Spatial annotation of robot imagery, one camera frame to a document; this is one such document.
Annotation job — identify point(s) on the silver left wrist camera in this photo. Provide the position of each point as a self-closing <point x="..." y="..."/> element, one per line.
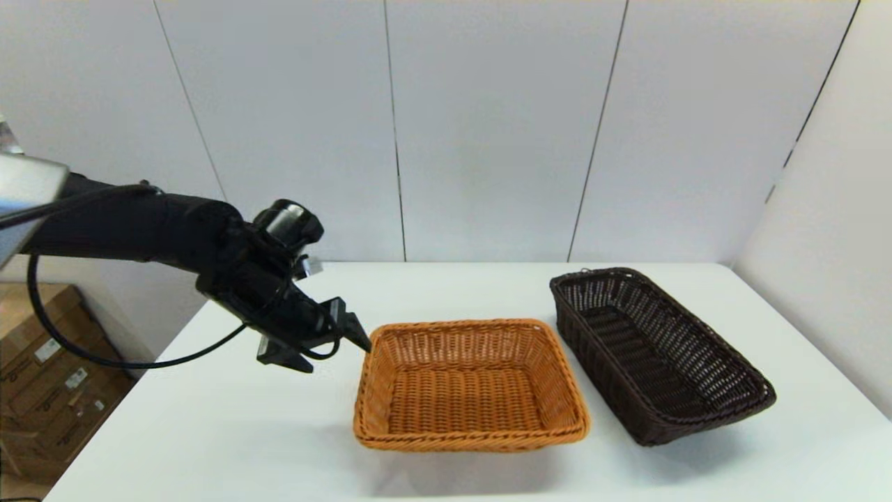
<point x="310" y="266"/>

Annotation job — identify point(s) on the dark metallic wall fixture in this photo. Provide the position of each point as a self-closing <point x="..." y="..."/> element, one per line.
<point x="7" y="139"/>

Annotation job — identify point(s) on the orange wicker basket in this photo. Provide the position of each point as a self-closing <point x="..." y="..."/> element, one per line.
<point x="467" y="397"/>

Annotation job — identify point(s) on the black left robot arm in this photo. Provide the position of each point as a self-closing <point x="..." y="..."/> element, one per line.
<point x="139" y="223"/>

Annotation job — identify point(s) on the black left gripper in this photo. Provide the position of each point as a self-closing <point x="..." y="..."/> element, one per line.
<point x="272" y="307"/>

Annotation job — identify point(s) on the dark brown wicker basket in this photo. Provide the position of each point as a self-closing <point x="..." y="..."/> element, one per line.
<point x="648" y="355"/>

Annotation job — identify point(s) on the brown cardboard box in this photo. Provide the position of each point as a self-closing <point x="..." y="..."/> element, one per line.
<point x="14" y="317"/>
<point x="70" y="436"/>
<point x="63" y="394"/>

